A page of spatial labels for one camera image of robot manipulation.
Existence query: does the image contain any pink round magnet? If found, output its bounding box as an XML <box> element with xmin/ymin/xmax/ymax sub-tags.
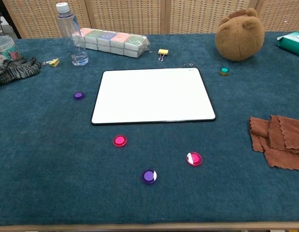
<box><xmin>113</xmin><ymin>134</ymin><xmax>128</xmax><ymax>148</ymax></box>
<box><xmin>186</xmin><ymin>151</ymin><xmax>203</xmax><ymax>167</ymax></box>

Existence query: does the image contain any grey striped knit glove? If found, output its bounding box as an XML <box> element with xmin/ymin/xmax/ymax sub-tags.
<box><xmin>0</xmin><ymin>56</ymin><xmax>42</xmax><ymax>87</ymax></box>

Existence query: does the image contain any white magnetic board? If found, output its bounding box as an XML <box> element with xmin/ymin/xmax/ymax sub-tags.
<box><xmin>90</xmin><ymin>67</ymin><xmax>216</xmax><ymax>126</ymax></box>

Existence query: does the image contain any yellow binder clip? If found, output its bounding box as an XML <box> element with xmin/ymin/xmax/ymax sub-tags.
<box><xmin>42</xmin><ymin>58</ymin><xmax>60</xmax><ymax>67</ymax></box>
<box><xmin>157</xmin><ymin>49</ymin><xmax>169</xmax><ymax>61</ymax></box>

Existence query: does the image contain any wrapped pack of tissue boxes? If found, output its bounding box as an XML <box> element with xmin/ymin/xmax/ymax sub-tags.
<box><xmin>74</xmin><ymin>28</ymin><xmax>150</xmax><ymax>58</ymax></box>

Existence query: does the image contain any blue felt table mat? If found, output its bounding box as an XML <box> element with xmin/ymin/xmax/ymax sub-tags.
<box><xmin>0</xmin><ymin>31</ymin><xmax>299</xmax><ymax>227</ymax></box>

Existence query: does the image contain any wicker folding screen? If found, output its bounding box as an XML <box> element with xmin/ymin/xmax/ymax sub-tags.
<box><xmin>1</xmin><ymin>0</ymin><xmax>299</xmax><ymax>39</ymax></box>

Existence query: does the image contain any clear plastic water bottle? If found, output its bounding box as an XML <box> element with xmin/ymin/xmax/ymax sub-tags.
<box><xmin>56</xmin><ymin>2</ymin><xmax>89</xmax><ymax>67</ymax></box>

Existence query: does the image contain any brown plush bear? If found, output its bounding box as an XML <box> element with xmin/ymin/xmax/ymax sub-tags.
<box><xmin>214</xmin><ymin>7</ymin><xmax>265</xmax><ymax>62</ymax></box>

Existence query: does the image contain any brown microfibre cloth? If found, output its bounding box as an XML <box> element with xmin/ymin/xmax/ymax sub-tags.
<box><xmin>248</xmin><ymin>115</ymin><xmax>299</xmax><ymax>170</ymax></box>

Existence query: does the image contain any green wet wipes pack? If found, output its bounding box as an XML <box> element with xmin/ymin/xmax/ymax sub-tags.
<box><xmin>276</xmin><ymin>31</ymin><xmax>299</xmax><ymax>58</ymax></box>

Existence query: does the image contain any clear jar of binder clips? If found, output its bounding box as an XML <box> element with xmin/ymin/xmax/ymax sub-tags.
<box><xmin>0</xmin><ymin>35</ymin><xmax>21</xmax><ymax>68</ymax></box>

